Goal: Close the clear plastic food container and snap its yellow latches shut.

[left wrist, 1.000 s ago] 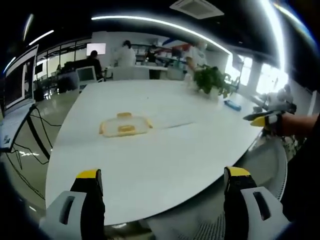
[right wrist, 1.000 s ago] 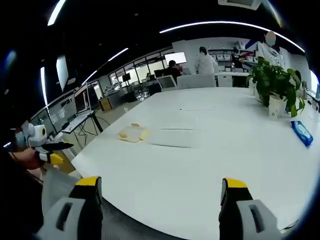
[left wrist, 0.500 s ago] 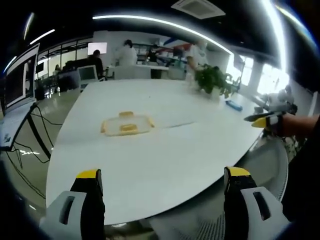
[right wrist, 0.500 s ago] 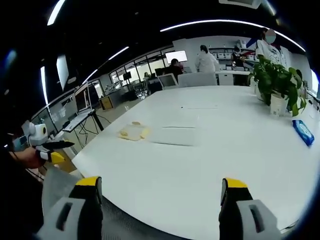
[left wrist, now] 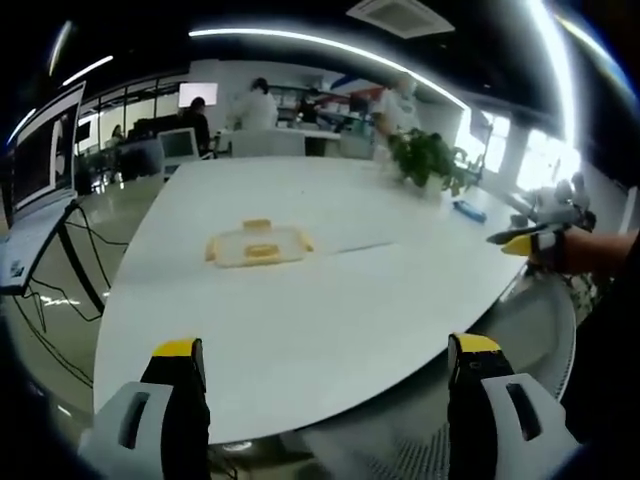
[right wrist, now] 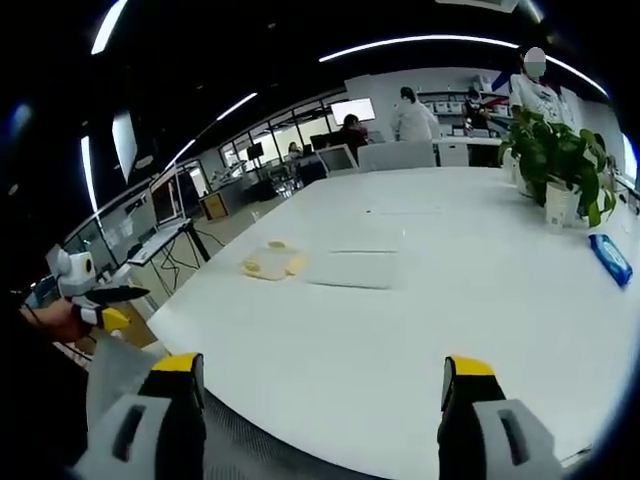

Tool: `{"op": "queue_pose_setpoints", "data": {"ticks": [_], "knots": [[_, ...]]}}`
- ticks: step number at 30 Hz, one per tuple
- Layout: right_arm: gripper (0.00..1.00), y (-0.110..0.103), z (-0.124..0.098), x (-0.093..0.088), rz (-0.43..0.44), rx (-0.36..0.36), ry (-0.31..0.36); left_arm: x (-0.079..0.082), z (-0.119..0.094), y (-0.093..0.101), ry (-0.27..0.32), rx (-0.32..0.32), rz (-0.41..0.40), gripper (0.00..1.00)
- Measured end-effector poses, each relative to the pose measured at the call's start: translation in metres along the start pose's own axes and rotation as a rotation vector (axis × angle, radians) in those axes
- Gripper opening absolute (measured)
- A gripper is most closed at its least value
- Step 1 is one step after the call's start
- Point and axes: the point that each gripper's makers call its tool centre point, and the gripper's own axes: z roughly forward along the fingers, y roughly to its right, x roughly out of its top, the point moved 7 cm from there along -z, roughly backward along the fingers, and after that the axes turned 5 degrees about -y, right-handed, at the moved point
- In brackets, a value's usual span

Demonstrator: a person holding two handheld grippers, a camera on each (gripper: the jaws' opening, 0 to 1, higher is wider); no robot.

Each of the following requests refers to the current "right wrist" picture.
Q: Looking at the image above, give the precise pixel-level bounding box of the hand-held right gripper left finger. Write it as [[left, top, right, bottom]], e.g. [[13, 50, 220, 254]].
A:
[[73, 351, 208, 480]]

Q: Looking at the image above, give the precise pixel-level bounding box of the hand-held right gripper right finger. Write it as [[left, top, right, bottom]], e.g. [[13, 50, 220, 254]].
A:
[[436, 354, 565, 480]]

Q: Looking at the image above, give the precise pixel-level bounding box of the person's left hand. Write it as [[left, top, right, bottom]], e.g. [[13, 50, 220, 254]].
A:
[[20, 301, 90, 346]]

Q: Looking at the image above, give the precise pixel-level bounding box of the grey cloth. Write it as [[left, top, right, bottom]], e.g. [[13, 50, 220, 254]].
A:
[[85, 333, 169, 431]]

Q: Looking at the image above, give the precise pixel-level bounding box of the desk with monitor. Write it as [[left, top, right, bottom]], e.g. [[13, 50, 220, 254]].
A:
[[126, 168, 211, 296]]

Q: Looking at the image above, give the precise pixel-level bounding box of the cardboard box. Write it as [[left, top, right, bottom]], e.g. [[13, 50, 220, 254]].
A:
[[198, 193, 232, 222]]

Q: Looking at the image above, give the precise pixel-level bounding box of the blue wet wipes packet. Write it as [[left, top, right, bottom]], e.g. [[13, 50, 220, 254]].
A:
[[587, 232, 634, 289]]

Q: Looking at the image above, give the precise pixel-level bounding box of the short ceiling light strip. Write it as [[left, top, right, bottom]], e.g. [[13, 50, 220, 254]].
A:
[[90, 0, 130, 56]]

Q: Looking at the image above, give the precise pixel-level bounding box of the white monitor back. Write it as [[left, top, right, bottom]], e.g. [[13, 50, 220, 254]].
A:
[[316, 144, 360, 175]]

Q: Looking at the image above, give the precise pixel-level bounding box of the large potted green plant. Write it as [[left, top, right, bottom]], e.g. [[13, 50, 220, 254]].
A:
[[519, 112, 619, 235]]

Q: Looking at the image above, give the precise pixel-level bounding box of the small potted green plant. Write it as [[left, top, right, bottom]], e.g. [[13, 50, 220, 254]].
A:
[[498, 108, 539, 197]]

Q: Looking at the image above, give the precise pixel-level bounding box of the white chair back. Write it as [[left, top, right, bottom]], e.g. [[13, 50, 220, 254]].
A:
[[357, 140, 437, 172]]

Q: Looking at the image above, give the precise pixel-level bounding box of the long ceiling light strip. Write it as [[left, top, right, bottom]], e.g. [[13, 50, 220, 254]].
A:
[[318, 34, 521, 64]]

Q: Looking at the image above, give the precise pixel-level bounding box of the bright wall screen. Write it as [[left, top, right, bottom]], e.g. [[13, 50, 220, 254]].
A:
[[329, 97, 376, 122]]

